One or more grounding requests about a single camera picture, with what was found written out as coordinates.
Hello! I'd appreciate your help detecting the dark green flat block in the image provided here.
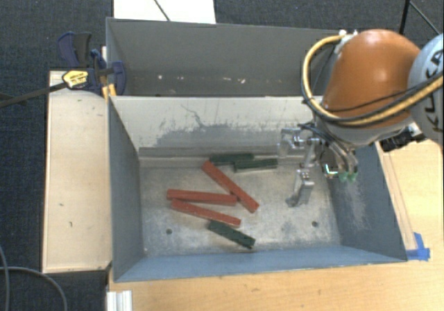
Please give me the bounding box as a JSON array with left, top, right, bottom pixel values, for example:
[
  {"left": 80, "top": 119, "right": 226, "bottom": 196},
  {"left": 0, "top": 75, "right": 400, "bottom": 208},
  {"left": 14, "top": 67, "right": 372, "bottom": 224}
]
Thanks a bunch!
[
  {"left": 207, "top": 219, "right": 257, "bottom": 250},
  {"left": 232, "top": 158, "right": 280, "bottom": 174},
  {"left": 208, "top": 152, "right": 255, "bottom": 167}
]

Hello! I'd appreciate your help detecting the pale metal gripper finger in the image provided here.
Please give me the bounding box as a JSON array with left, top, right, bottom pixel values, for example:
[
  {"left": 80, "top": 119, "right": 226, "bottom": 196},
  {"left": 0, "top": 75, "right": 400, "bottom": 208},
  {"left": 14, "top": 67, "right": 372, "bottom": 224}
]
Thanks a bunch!
[
  {"left": 284, "top": 168, "right": 316, "bottom": 208},
  {"left": 276, "top": 127, "right": 307, "bottom": 158}
]

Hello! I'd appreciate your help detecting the grey metal bin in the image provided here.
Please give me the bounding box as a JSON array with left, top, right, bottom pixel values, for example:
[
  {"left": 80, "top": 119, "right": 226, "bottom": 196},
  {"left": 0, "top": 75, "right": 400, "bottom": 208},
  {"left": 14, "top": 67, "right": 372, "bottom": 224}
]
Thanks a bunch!
[{"left": 105, "top": 17, "right": 409, "bottom": 284}]

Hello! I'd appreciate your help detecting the black cylinder on white bracket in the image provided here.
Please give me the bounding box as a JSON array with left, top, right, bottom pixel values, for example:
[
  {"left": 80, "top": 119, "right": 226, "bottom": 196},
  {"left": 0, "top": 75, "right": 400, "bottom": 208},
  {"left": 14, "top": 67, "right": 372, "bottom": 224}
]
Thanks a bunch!
[{"left": 379, "top": 123, "right": 427, "bottom": 153}]

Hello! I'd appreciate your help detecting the red-brown flat block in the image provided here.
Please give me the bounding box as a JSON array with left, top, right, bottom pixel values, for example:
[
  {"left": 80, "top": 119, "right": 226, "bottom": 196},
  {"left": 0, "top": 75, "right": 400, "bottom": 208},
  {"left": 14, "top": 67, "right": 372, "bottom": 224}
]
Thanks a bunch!
[
  {"left": 200, "top": 160, "right": 260, "bottom": 214},
  {"left": 166, "top": 188, "right": 239, "bottom": 207},
  {"left": 169, "top": 198, "right": 242, "bottom": 228}
]

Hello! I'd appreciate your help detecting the pale wood board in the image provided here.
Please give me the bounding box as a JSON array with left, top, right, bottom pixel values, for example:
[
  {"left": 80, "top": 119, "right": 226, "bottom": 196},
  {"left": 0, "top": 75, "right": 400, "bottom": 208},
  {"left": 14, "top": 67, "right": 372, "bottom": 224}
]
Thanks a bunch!
[{"left": 42, "top": 70, "right": 113, "bottom": 274}]

